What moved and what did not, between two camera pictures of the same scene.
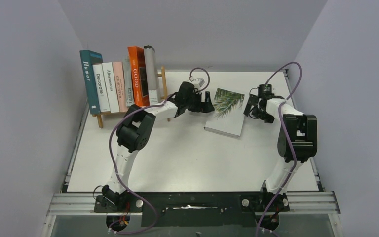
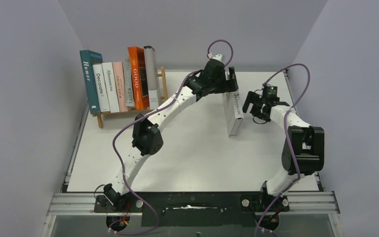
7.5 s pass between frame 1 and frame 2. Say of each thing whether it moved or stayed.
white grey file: stayed
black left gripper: moved
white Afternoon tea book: stayed
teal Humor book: stayed
